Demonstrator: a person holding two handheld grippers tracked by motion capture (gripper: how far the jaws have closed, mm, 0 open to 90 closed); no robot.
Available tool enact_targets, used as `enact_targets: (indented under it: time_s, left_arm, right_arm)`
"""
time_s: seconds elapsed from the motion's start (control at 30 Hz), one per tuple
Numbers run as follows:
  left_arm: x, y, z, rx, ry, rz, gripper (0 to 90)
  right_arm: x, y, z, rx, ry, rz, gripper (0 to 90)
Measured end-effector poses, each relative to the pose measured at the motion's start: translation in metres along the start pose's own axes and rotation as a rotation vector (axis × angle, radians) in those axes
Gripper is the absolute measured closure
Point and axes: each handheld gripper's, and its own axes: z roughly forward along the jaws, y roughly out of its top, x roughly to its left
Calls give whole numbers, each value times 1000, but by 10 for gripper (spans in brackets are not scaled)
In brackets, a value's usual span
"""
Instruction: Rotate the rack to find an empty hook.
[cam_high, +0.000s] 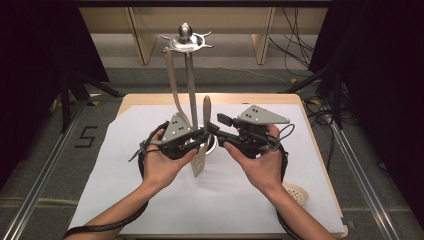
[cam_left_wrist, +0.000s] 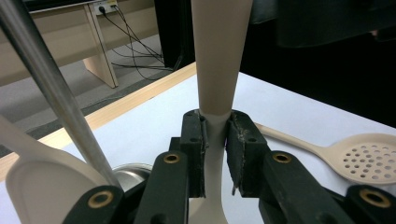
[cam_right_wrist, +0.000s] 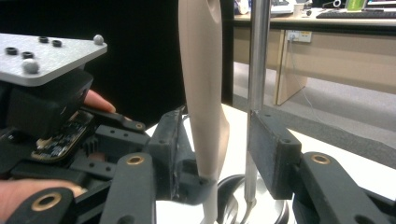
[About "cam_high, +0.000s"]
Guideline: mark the beige spoon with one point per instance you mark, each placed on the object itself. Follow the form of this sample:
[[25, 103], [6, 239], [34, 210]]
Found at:
[[173, 83]]

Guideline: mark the person's right hand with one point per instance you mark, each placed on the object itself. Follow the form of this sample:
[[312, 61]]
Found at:
[[263, 170]]

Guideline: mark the black curtain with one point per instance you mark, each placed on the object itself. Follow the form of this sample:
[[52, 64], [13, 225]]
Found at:
[[383, 83], [33, 66]]

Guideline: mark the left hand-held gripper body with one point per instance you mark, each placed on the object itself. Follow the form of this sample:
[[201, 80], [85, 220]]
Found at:
[[175, 130]]

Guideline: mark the black stand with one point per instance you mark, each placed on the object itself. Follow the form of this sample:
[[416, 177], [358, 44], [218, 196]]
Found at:
[[337, 100], [65, 100]]

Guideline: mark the beige slotted turner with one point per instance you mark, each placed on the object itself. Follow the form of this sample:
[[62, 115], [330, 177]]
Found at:
[[200, 163]]

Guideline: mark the white table cloth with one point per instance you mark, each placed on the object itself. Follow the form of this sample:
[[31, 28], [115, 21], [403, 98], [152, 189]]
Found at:
[[220, 206]]

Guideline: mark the steel utensil rack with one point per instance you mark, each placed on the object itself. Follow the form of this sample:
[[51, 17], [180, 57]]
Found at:
[[190, 83]]

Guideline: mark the aluminium floor rail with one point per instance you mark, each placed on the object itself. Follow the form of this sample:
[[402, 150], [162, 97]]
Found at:
[[40, 180], [360, 176]]

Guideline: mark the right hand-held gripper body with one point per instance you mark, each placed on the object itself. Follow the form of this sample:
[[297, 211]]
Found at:
[[256, 116]]

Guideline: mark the beige wooden shelf unit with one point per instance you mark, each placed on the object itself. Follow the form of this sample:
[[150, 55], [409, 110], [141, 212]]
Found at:
[[226, 20]]

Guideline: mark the beige skimmer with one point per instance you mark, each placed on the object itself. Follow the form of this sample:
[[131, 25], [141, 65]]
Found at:
[[298, 195]]

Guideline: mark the wooden table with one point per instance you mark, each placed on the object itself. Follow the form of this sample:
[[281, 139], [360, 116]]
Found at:
[[233, 98]]

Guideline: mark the person's left hand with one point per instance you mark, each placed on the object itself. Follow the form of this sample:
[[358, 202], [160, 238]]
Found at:
[[160, 170]]

